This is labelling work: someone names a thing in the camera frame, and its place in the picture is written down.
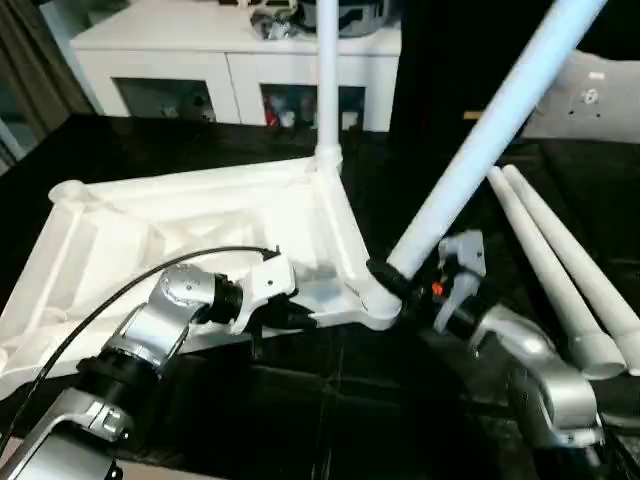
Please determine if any black cabinet with gold label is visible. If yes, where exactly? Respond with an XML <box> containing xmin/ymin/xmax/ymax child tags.
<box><xmin>384</xmin><ymin>0</ymin><xmax>533</xmax><ymax>153</ymax></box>

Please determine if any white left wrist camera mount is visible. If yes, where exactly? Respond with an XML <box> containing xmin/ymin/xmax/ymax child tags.
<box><xmin>232</xmin><ymin>249</ymin><xmax>303</xmax><ymax>333</ymax></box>

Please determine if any grey brown curtain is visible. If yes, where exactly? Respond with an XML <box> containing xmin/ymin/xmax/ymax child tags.
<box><xmin>0</xmin><ymin>0</ymin><xmax>97</xmax><ymax>163</ymax></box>

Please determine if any white plastic table top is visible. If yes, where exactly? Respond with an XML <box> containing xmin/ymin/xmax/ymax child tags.
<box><xmin>0</xmin><ymin>154</ymin><xmax>407</xmax><ymax>403</ymax></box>

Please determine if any white cabinet with glass doors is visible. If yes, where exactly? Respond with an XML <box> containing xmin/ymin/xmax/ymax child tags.
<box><xmin>68</xmin><ymin>0</ymin><xmax>403</xmax><ymax>132</ymax></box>

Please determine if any white plastic table leg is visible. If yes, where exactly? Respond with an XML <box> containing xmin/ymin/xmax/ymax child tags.
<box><xmin>485</xmin><ymin>166</ymin><xmax>627</xmax><ymax>382</ymax></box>
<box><xmin>312</xmin><ymin>0</ymin><xmax>346</xmax><ymax>178</ymax></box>
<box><xmin>499</xmin><ymin>162</ymin><xmax>640</xmax><ymax>377</ymax></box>
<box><xmin>364</xmin><ymin>0</ymin><xmax>611</xmax><ymax>313</ymax></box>

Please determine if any black work mat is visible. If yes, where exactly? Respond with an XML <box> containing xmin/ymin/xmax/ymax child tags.
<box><xmin>0</xmin><ymin>112</ymin><xmax>640</xmax><ymax>480</ymax></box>

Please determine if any dark clutter pile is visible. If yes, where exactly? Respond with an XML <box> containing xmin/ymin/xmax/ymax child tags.
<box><xmin>248</xmin><ymin>3</ymin><xmax>303</xmax><ymax>42</ymax></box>

